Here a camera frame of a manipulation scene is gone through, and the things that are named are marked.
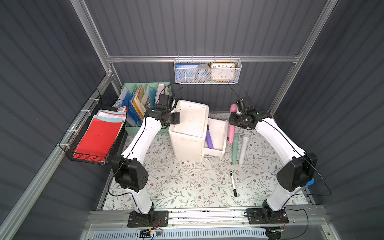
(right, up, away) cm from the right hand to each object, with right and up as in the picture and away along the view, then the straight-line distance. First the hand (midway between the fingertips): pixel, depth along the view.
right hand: (236, 118), depth 84 cm
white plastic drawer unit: (-27, -10, -9) cm, 30 cm away
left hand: (-35, +1, 0) cm, 35 cm away
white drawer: (-8, -8, +15) cm, 19 cm away
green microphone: (+3, -19, +13) cm, 23 cm away
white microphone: (+11, -13, +16) cm, 23 cm away
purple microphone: (-15, -12, +7) cm, 20 cm away
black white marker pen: (-1, -41, -3) cm, 41 cm away
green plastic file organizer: (-60, +14, +11) cm, 62 cm away
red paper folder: (-71, -9, -10) cm, 72 cm away
